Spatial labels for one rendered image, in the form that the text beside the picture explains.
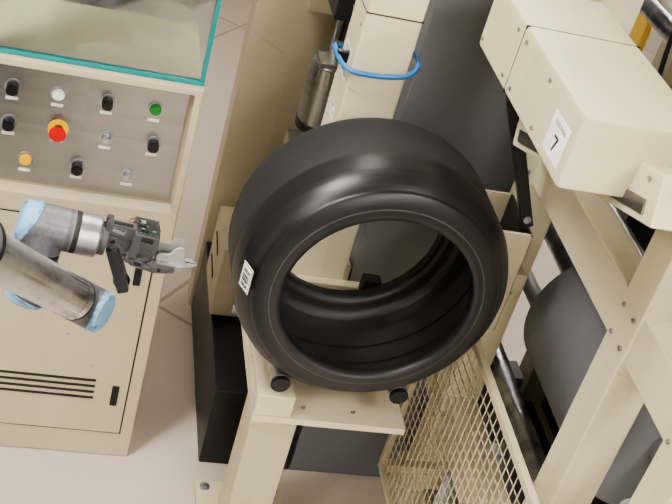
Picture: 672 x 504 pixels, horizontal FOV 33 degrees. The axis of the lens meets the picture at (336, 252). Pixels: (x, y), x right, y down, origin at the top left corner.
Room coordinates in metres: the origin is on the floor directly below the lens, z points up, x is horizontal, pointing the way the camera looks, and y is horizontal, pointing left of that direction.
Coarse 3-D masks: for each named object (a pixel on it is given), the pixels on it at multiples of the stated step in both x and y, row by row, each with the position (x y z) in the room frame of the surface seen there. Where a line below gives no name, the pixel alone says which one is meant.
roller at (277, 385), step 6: (270, 366) 2.05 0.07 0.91; (270, 372) 2.03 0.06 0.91; (276, 372) 2.02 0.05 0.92; (282, 372) 2.03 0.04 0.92; (270, 378) 2.02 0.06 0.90; (276, 378) 2.01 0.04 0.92; (282, 378) 2.01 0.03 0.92; (288, 378) 2.02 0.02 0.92; (270, 384) 2.01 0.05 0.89; (276, 384) 2.00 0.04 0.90; (282, 384) 2.01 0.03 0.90; (288, 384) 2.01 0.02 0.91; (276, 390) 2.01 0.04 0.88; (282, 390) 2.01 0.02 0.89
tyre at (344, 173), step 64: (320, 128) 2.20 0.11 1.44; (384, 128) 2.20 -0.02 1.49; (256, 192) 2.09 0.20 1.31; (320, 192) 1.99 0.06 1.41; (384, 192) 2.01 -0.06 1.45; (448, 192) 2.06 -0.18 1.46; (256, 256) 1.96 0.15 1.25; (448, 256) 2.35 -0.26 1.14; (256, 320) 1.95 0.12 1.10; (320, 320) 2.25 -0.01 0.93; (384, 320) 2.29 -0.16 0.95; (448, 320) 2.23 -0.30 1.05; (320, 384) 2.00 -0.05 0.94; (384, 384) 2.03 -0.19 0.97
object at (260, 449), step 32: (384, 0) 2.39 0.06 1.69; (416, 0) 2.41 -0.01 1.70; (352, 32) 2.45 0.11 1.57; (384, 32) 2.39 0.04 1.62; (416, 32) 2.41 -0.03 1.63; (352, 64) 2.38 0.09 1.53; (384, 64) 2.40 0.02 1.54; (352, 96) 2.38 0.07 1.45; (384, 96) 2.40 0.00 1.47; (320, 256) 2.39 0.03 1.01; (256, 448) 2.39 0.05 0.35; (288, 448) 2.41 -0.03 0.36; (224, 480) 2.48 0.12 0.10; (256, 480) 2.40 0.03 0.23
